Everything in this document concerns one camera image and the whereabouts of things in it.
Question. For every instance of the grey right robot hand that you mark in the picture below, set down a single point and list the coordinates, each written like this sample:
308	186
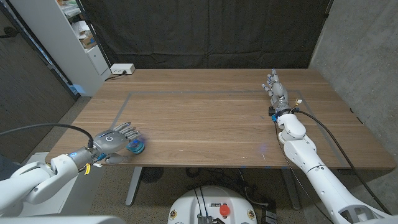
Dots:
280	93

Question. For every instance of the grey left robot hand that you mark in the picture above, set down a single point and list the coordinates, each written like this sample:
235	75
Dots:
109	141

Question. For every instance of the teal toy phone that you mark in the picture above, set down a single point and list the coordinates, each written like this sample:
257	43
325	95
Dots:
137	147

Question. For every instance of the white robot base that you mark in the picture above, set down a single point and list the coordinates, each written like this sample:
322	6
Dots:
186	202

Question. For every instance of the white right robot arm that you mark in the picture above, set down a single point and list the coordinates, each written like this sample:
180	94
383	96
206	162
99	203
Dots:
320	180

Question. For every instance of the grey table leg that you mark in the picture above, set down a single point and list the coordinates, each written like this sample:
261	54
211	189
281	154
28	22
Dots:
133	186
290	189

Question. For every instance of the black round floor object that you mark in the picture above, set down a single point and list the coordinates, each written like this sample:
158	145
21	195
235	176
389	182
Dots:
151	174

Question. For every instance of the white power strip box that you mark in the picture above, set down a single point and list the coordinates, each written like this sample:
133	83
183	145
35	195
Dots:
122	68

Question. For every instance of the black backdrop curtain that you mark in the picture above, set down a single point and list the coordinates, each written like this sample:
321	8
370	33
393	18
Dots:
202	31

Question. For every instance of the cardboard box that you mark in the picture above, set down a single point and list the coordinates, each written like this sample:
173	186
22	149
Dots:
88	41

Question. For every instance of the person's leg in jeans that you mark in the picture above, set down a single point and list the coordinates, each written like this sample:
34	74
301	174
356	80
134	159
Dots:
7	168

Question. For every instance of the white shelf cabinet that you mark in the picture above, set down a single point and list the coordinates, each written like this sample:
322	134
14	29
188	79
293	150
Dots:
62	46

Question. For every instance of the black backdrop stand pole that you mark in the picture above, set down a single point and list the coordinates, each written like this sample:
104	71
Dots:
93	32

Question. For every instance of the black power adapter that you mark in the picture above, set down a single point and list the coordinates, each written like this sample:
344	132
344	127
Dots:
269	214

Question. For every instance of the red emergency stop button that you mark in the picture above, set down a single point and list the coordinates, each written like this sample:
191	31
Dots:
224	210

